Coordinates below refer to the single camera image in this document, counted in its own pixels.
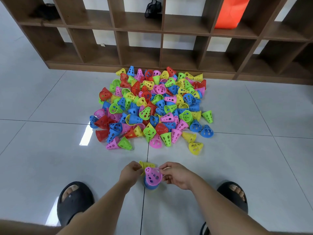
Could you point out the person's left foot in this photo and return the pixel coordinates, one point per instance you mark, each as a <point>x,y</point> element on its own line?
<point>69,190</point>

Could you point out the black crumpled net bag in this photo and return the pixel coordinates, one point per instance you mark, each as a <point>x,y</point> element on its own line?
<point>46,12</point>

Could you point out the pile of colourful plastic cones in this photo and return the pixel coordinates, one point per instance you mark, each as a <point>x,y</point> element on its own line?
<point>151,107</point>

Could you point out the black left slipper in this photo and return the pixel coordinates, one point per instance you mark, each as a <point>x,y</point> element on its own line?
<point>73,205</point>

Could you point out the person's left leg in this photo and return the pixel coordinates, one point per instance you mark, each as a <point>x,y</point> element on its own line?
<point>27,227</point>

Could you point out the person's right foot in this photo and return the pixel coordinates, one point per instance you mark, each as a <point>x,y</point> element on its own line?
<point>238,190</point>

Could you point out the person's foot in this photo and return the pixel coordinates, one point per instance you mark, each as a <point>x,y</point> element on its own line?
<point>238,190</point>
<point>69,190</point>

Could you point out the person's left fingers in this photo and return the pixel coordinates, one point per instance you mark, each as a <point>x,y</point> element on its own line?
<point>137,167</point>

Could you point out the pink perforated plastic cone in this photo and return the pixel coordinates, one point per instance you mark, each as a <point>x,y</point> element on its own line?
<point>153,175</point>

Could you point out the person's left hand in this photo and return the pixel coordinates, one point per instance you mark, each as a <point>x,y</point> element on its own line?
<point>128,174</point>

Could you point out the person's right forearm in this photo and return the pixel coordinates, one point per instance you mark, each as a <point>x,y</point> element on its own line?
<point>220,210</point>

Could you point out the yellow perforated plastic cone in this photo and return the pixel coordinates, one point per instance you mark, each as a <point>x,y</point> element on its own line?
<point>146,164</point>

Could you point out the blue perforated plastic cone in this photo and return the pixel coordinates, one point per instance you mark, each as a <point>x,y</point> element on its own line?
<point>149,186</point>

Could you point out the orange plastic bag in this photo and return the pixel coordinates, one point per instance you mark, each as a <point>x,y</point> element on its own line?
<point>231,12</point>

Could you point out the person's right hand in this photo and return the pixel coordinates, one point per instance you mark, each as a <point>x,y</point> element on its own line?
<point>179,176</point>

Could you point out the black mesh bag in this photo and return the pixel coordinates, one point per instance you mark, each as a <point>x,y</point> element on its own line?
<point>153,8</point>

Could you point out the person's right fingers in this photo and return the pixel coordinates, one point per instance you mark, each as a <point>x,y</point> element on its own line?
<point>167,166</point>

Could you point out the black slipper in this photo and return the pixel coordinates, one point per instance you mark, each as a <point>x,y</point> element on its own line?
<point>232,195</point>
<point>73,205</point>

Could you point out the brown wooden cubby shelf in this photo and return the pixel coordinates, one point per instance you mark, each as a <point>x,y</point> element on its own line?
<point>171,44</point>

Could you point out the black right slipper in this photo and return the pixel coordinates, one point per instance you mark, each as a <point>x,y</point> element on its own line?
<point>232,195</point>

